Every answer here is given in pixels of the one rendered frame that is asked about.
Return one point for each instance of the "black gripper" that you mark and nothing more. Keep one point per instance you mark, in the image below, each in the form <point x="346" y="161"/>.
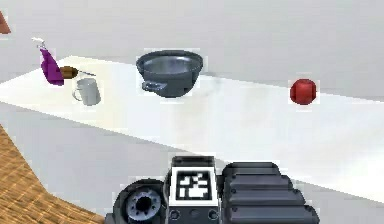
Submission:
<point x="143" y="204"/>

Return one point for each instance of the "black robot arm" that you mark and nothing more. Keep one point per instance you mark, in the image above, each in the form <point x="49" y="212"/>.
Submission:
<point x="253" y="196"/>

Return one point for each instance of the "dark grey pot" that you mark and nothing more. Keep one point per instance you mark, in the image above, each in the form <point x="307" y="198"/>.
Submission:
<point x="170" y="75"/>

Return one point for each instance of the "white mug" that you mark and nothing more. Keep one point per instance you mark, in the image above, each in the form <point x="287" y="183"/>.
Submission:
<point x="88" y="91"/>

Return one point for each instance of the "brown ladle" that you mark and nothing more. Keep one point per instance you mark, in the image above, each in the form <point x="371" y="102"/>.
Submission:
<point x="68" y="72"/>

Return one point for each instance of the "purple spray bottle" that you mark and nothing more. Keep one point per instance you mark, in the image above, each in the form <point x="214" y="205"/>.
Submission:
<point x="51" y="70"/>

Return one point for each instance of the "red apple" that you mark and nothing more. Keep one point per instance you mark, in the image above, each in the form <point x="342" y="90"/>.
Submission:
<point x="302" y="91"/>

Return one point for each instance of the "brown triangular object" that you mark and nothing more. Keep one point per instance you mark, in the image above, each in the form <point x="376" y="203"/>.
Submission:
<point x="3" y="25"/>

